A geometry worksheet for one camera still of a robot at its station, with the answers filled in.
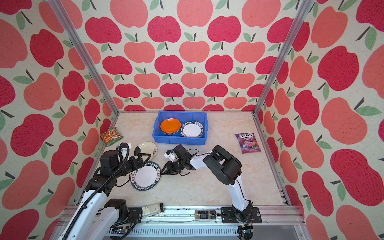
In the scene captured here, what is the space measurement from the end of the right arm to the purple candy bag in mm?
409

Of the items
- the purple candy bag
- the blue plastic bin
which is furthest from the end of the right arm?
the purple candy bag

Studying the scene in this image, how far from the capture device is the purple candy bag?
990 mm

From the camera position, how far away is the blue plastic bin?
1.00 metres

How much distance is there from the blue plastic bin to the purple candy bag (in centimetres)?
26

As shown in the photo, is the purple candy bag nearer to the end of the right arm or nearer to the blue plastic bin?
the blue plastic bin

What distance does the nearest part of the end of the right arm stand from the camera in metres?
0.77

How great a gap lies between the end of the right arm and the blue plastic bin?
0.56ft
